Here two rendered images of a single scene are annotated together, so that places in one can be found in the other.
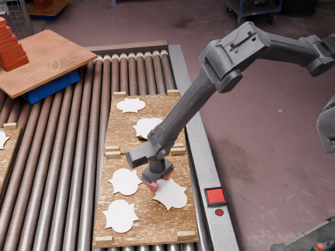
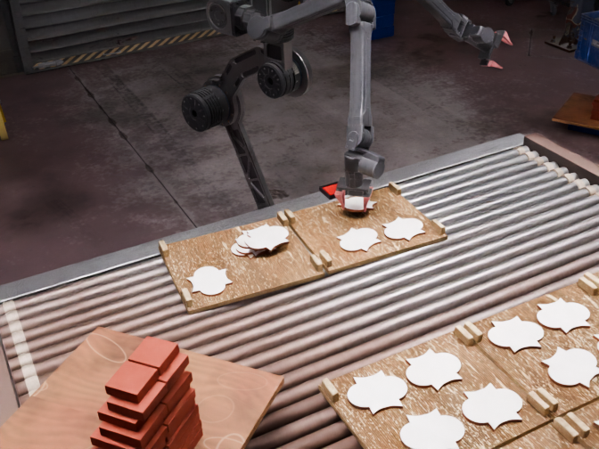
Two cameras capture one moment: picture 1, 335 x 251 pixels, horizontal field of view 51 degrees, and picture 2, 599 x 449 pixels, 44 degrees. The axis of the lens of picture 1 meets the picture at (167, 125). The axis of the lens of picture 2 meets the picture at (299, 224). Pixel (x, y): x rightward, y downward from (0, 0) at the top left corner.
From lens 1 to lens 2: 2.57 m
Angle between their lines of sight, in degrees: 84
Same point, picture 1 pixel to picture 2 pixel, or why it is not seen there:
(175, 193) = (354, 201)
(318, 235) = not seen: hidden behind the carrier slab
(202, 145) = (260, 213)
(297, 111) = not seen: outside the picture
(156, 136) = (366, 123)
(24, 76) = (210, 395)
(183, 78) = (104, 261)
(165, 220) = (385, 205)
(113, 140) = (295, 273)
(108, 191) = (380, 248)
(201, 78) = (367, 30)
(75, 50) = (80, 367)
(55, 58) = not seen: hidden behind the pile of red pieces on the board
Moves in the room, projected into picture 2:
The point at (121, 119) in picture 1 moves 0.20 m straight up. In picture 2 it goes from (245, 281) to (240, 223)
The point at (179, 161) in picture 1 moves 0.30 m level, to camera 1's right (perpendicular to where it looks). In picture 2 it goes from (302, 216) to (269, 175)
